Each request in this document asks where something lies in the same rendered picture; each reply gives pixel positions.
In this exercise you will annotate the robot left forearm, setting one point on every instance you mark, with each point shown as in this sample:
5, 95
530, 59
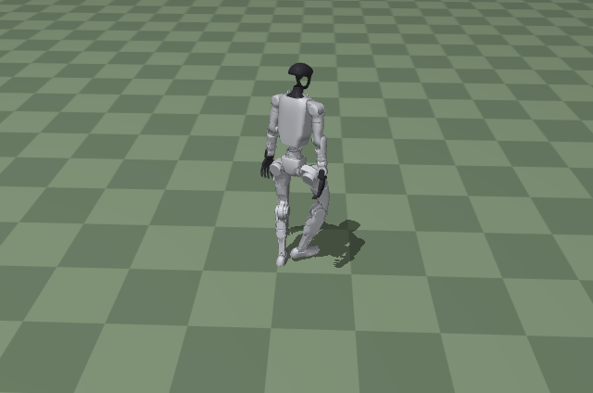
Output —
271, 143

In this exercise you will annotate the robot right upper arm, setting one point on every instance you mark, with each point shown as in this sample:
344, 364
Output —
316, 111

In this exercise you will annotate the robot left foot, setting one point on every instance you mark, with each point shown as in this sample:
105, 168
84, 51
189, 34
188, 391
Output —
282, 259

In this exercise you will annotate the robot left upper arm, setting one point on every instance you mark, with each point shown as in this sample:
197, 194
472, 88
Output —
273, 125

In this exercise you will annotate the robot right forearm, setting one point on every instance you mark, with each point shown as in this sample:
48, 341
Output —
321, 155

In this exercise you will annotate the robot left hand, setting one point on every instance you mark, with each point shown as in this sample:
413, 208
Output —
266, 164

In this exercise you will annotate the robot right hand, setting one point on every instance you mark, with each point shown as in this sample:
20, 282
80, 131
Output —
321, 183

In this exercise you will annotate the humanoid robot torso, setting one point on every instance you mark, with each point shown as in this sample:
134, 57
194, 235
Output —
294, 129

